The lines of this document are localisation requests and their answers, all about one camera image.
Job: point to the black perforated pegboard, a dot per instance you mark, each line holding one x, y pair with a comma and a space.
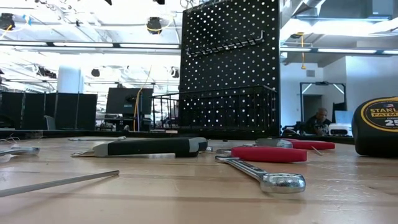
230, 71

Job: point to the black grey utility knife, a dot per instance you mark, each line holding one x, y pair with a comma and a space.
149, 147

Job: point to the black computer monitor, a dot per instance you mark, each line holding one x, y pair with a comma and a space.
124, 101

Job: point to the black ceiling spotlight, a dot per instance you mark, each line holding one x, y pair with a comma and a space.
6, 21
95, 72
154, 25

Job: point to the thin silver metal strip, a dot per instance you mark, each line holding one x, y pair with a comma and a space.
96, 138

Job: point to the person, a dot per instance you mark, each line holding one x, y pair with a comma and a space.
320, 121

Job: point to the black partition panel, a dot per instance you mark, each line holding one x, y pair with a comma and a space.
68, 112

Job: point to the white round column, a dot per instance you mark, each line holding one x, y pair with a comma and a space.
70, 81

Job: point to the long ceiling light strip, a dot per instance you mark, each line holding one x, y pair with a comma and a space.
84, 44
342, 50

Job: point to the white box device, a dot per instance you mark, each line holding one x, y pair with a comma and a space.
340, 129

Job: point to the light blue screen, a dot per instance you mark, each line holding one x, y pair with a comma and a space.
343, 117

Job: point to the yellow black tape measure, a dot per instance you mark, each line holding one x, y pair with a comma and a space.
370, 140

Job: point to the slotted wrench holder rail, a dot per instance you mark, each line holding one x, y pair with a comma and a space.
224, 47

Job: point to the grey wall vent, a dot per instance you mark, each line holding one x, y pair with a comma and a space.
310, 73

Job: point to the silver ceiling duct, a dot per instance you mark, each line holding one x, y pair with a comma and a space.
290, 23

